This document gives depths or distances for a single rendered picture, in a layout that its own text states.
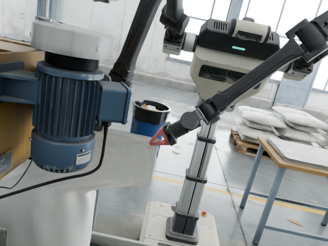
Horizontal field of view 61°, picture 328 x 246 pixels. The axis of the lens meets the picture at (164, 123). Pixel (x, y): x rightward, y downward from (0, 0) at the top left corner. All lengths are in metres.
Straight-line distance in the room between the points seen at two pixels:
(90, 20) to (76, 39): 8.83
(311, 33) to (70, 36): 0.65
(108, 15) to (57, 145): 8.69
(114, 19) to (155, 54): 1.65
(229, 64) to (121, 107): 0.75
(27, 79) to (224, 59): 0.91
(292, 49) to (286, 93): 8.73
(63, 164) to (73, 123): 0.10
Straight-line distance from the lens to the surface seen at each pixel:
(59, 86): 0.64
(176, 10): 1.09
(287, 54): 0.92
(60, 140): 0.67
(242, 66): 1.33
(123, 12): 9.18
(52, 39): 0.61
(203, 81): 1.40
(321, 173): 2.36
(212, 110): 0.97
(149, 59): 9.06
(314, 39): 0.92
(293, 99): 9.75
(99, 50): 0.61
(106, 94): 0.67
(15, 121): 0.79
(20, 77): 0.67
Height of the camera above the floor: 1.44
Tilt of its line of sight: 17 degrees down
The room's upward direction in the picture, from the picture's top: 12 degrees clockwise
